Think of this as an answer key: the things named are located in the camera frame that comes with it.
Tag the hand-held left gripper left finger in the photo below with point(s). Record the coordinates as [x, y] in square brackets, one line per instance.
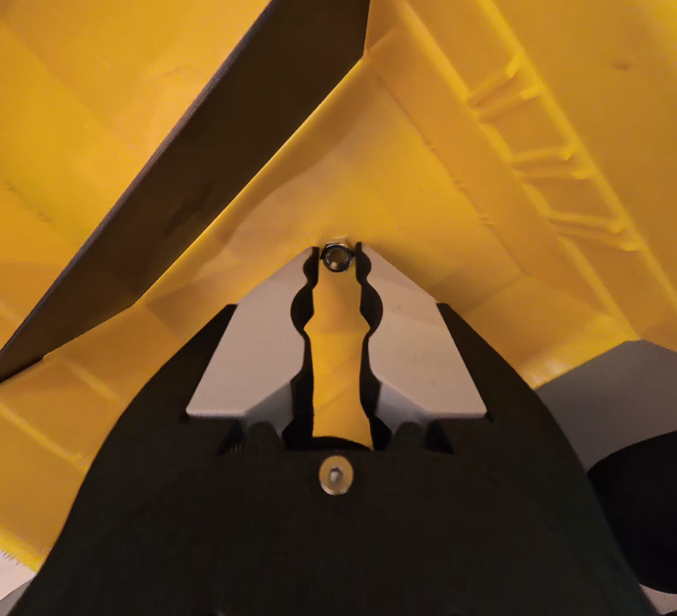
[254, 351]

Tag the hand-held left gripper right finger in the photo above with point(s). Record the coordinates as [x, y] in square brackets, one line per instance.
[418, 357]

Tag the steel hex nut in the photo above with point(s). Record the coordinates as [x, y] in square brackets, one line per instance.
[337, 257]

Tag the yellow plastic bin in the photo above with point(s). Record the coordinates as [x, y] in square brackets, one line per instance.
[423, 177]

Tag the black bin divider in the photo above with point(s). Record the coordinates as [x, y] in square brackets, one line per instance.
[238, 124]

